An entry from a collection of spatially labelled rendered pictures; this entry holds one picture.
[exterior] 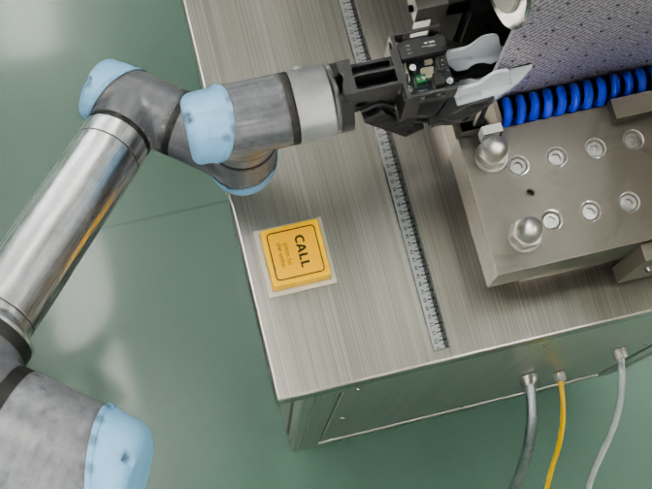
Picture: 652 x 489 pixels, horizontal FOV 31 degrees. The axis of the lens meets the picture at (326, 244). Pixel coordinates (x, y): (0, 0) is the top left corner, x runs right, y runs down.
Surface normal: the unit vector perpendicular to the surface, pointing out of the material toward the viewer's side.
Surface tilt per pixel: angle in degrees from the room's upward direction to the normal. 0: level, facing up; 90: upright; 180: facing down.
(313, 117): 44
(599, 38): 90
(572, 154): 0
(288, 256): 0
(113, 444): 25
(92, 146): 19
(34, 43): 0
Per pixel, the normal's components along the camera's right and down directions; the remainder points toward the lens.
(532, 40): 0.24, 0.94
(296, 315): 0.04, -0.25
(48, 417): 0.19, -0.56
